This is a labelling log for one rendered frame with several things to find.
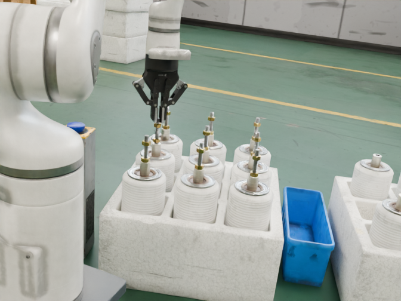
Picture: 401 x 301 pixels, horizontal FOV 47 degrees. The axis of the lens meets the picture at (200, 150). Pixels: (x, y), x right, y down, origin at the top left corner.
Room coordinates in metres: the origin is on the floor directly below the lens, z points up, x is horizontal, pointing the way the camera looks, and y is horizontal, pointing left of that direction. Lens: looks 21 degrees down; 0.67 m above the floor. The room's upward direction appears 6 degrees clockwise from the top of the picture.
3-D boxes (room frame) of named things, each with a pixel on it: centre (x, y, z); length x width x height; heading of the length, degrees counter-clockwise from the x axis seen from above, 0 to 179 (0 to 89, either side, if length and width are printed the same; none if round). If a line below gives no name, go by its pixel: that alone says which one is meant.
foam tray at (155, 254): (1.04, -0.01, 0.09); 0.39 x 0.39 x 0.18; 85
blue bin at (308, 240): (1.08, -0.29, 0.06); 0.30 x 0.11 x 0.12; 174
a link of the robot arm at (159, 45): (1.03, 0.10, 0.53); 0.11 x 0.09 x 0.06; 21
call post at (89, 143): (0.99, 0.28, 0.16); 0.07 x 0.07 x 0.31; 85
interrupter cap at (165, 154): (1.05, 0.11, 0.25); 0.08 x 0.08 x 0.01
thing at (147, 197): (0.93, 0.12, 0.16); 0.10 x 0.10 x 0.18
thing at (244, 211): (0.91, -0.12, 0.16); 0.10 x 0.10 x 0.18
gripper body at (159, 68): (1.05, 0.11, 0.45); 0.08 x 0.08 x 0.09
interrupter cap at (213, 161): (1.04, -0.01, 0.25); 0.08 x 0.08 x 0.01
